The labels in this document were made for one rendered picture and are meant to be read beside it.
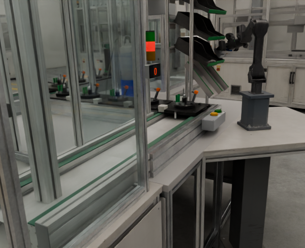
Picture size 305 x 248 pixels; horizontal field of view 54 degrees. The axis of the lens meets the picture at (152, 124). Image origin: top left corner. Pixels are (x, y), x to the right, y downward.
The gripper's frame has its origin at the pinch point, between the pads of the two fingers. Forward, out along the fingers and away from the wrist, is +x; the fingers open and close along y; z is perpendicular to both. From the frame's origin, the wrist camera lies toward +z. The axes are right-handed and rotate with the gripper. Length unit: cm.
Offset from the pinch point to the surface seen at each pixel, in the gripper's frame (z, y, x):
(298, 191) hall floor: -124, -92, 5
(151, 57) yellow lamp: -8, 67, -1
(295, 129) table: -59, 5, -44
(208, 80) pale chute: -20.4, 9.0, 8.8
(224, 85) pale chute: -25.0, -6.9, 7.5
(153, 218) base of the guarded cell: -77, 108, -35
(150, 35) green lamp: 3, 68, -4
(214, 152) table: -61, 61, -29
